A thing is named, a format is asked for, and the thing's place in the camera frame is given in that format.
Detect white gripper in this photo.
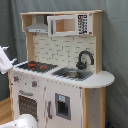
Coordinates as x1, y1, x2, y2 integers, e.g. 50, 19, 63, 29
0, 46, 16, 74

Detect white microwave door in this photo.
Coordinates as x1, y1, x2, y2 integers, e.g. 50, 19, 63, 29
47, 15, 78, 37

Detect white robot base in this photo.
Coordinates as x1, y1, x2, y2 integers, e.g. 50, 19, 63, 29
0, 114, 38, 128

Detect wooden toy kitchen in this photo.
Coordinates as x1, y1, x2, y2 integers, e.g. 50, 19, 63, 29
10, 10, 114, 128

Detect red left stove knob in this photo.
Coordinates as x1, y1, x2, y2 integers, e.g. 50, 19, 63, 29
13, 76, 19, 82

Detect red stove knob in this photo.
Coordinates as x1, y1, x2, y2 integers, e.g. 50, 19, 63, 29
13, 76, 19, 82
32, 81, 37, 87

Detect red right stove knob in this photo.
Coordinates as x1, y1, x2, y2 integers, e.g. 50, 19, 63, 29
32, 81, 37, 87

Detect black stovetop red burners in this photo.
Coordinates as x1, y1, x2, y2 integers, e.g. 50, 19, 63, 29
20, 61, 56, 73

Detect oven door with window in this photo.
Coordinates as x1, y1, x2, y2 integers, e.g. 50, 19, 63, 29
18, 95, 38, 119

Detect grey range hood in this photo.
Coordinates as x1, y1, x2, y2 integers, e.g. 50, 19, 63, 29
25, 15, 48, 33

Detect metal sink basin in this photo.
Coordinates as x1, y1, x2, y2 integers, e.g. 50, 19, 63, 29
53, 67, 92, 81

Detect black faucet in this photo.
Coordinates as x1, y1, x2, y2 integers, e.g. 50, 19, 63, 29
75, 50, 95, 71

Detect microwave button panel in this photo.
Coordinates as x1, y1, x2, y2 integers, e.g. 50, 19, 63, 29
78, 15, 87, 34

